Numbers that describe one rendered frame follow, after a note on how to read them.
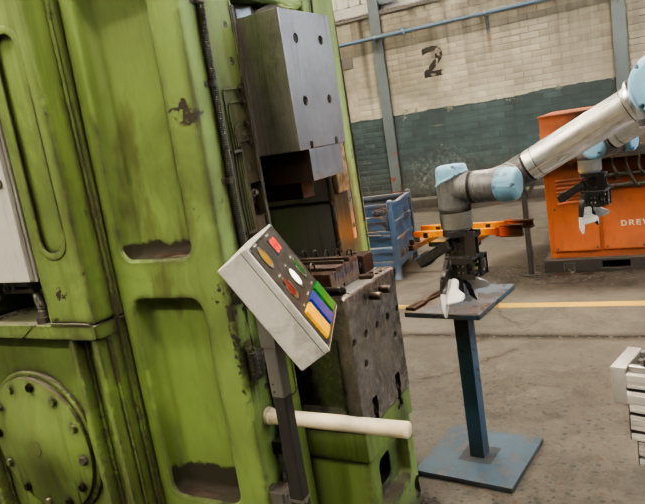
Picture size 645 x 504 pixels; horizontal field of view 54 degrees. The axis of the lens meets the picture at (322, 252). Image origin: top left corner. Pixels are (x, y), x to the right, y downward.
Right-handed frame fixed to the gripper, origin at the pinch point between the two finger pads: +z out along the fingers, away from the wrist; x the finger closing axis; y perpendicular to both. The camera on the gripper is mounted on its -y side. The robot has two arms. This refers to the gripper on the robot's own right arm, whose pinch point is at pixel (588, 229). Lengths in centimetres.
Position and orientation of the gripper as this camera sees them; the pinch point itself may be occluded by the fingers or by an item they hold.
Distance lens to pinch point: 239.7
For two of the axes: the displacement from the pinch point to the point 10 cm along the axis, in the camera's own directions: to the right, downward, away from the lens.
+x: 6.5, -2.4, 7.2
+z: 1.6, 9.7, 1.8
